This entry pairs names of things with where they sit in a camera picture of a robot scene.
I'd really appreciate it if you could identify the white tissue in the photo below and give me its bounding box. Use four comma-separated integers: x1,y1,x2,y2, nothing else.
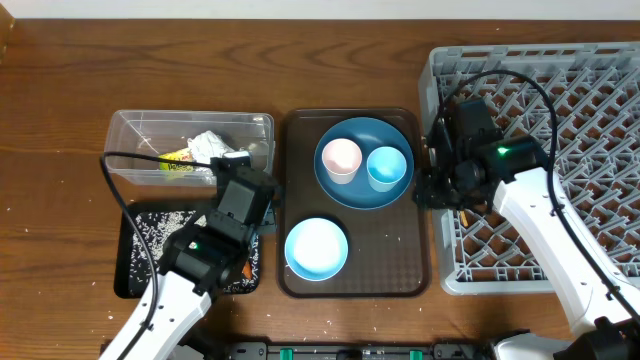
187,130,234,164

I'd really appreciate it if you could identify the wooden chopstick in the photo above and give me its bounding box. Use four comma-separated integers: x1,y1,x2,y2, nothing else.
459,211,469,228

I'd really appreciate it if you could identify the yellow snack wrapper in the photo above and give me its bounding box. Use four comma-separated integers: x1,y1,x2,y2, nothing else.
159,148,194,172

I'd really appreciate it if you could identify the orange carrot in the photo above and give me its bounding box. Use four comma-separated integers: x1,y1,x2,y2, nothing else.
242,261,253,280

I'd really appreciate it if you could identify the light blue rice bowl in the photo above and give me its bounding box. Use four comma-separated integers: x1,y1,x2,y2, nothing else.
284,217,349,282

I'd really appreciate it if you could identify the pink cup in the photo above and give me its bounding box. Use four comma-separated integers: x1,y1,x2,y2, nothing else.
321,138,363,185

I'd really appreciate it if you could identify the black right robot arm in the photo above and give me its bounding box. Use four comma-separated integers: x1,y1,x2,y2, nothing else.
416,100,639,360

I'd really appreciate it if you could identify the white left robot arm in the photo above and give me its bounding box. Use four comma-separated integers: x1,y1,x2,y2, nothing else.
101,156,282,359

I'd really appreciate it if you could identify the grey dishwasher rack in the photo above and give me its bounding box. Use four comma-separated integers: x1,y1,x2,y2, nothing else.
418,42,639,295

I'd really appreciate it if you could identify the clear plastic bin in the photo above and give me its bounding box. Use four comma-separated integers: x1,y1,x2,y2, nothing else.
105,110,275,187

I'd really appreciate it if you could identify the light blue cup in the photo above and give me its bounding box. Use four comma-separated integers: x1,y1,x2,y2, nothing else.
366,146,407,192

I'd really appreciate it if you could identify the black tray bin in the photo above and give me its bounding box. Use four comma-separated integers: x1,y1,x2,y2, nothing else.
113,198,262,300

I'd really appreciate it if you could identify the dark blue plate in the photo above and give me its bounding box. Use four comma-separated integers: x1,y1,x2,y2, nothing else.
314,117,414,210

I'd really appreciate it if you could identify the brown serving tray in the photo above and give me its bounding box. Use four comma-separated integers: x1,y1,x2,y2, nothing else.
278,108,431,298

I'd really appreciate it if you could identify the black cable right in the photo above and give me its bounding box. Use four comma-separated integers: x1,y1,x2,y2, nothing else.
432,68,640,321

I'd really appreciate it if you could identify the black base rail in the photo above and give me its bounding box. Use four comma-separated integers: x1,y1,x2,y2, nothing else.
222,342,497,360

